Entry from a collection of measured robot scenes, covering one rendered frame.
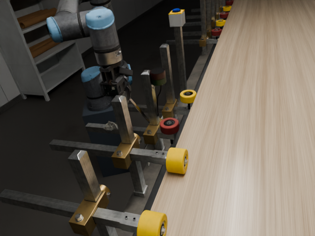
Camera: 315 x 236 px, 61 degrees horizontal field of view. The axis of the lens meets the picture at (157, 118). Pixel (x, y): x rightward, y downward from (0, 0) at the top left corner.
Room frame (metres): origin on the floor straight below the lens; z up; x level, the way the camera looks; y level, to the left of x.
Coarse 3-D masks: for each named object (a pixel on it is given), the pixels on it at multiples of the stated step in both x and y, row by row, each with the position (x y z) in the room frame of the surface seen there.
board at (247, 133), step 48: (240, 0) 2.94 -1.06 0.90; (288, 0) 2.62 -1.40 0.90; (240, 48) 1.62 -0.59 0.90; (288, 48) 1.49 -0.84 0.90; (240, 96) 1.04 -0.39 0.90; (288, 96) 0.98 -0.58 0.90; (192, 144) 0.76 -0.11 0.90; (240, 144) 0.72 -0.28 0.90; (288, 144) 0.68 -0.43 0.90; (192, 192) 0.54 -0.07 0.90; (240, 192) 0.51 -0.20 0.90; (288, 192) 0.49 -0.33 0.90
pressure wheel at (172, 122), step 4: (164, 120) 0.94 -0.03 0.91; (168, 120) 0.94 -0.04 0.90; (172, 120) 0.93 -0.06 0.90; (176, 120) 0.92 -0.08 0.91; (160, 124) 0.92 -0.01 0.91; (164, 124) 0.91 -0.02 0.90; (168, 124) 0.91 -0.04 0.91; (172, 124) 0.90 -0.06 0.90; (176, 124) 0.90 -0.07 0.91; (160, 128) 0.91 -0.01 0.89; (164, 128) 0.89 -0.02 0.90; (168, 128) 0.88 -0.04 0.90; (172, 128) 0.88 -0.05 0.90; (176, 128) 0.89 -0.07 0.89; (164, 132) 0.89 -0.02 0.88; (168, 132) 0.88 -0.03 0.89; (172, 132) 0.88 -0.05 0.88; (176, 132) 0.89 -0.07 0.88; (172, 140) 0.91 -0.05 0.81
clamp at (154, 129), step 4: (160, 120) 1.00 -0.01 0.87; (148, 128) 0.95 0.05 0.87; (152, 128) 0.95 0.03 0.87; (156, 128) 0.94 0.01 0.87; (144, 132) 0.93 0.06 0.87; (152, 132) 0.92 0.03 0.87; (156, 132) 0.92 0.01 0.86; (144, 136) 0.91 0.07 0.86; (148, 136) 0.90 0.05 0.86; (152, 136) 0.90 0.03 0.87; (156, 136) 0.92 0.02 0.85; (144, 140) 0.91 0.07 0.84; (148, 140) 0.91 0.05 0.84; (152, 140) 0.90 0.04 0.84; (156, 140) 0.91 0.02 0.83; (152, 144) 0.90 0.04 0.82
